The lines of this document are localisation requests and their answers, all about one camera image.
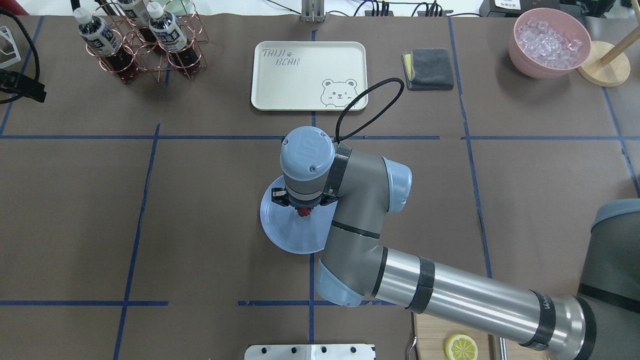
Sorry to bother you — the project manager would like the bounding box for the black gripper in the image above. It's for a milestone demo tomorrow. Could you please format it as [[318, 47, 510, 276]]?
[[270, 187, 339, 209]]

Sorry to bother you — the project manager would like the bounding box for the red strawberry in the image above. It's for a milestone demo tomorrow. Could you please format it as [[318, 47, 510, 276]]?
[[296, 207, 313, 217]]

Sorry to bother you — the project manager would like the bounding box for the blue plate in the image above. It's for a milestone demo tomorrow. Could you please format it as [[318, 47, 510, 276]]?
[[260, 175, 338, 255]]

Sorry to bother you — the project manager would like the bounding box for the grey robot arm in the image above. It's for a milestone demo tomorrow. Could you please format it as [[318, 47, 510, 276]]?
[[271, 126, 639, 360]]

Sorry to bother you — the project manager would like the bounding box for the cream bear tray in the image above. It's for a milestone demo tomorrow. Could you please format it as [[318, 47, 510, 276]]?
[[250, 41, 369, 111]]

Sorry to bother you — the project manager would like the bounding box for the grey yellow folded cloth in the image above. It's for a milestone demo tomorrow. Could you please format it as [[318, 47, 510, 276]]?
[[401, 48, 454, 91]]

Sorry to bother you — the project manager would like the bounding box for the wooden cutting board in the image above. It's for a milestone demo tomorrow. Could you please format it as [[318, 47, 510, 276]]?
[[406, 314, 549, 360]]

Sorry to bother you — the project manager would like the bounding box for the half lemon slice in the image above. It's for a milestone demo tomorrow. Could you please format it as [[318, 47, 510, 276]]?
[[443, 333, 479, 360]]

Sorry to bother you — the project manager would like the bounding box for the tea bottle white cap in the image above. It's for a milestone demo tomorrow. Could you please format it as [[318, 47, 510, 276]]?
[[72, 7, 138, 83]]

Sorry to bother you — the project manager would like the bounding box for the pink bowl of ice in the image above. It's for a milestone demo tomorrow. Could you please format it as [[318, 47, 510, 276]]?
[[509, 7, 592, 79]]

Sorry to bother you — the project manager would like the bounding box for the wooden stand base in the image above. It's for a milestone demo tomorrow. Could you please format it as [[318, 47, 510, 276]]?
[[577, 26, 640, 87]]

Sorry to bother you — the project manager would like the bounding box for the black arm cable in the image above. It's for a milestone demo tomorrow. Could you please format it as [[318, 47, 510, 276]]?
[[335, 77, 405, 145]]

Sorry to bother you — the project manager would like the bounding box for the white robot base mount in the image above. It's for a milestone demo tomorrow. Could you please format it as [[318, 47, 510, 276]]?
[[244, 343, 377, 360]]

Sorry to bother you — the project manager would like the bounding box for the copper wire bottle rack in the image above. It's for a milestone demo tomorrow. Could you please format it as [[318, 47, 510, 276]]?
[[86, 0, 210, 84]]

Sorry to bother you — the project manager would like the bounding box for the black cable clamp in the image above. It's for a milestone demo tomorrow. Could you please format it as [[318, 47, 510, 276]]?
[[0, 69, 47, 104]]

